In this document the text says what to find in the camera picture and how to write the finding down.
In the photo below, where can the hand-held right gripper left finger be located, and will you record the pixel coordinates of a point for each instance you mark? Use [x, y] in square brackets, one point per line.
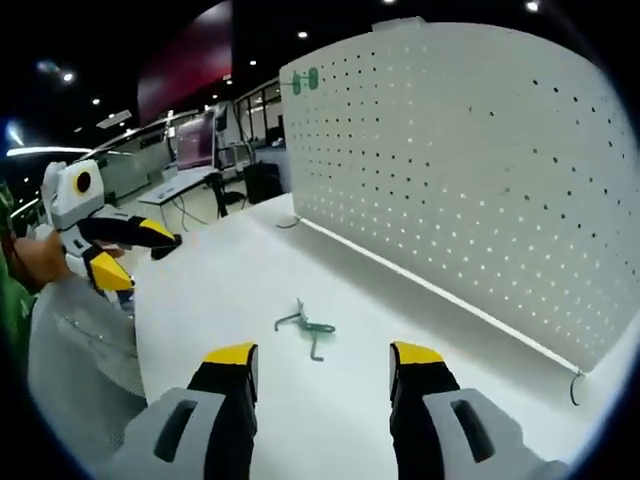
[210, 425]

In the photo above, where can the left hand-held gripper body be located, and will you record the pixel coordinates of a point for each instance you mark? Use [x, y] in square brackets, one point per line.
[75, 192]

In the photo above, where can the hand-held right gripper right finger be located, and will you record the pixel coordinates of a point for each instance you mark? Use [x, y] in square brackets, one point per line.
[440, 430]

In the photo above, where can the white pegboard mounting plate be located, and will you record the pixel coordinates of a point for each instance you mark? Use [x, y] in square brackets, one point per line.
[450, 200]

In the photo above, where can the person's left hand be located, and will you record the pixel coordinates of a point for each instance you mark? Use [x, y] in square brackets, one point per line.
[42, 260]

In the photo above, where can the white office desk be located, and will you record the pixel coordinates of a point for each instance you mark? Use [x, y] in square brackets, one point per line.
[175, 187]

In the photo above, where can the white mesh chair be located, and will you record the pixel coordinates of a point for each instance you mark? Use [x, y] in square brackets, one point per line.
[80, 350]

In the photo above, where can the computer monitor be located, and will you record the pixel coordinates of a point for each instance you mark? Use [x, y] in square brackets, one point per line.
[196, 142]

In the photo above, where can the black computer tower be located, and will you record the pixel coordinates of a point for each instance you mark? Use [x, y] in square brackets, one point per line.
[262, 182]

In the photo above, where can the dark red hanging screen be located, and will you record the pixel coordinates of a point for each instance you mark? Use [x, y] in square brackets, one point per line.
[190, 60]

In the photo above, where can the group of ceiling spotlights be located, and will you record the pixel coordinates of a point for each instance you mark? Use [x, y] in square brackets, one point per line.
[302, 34]

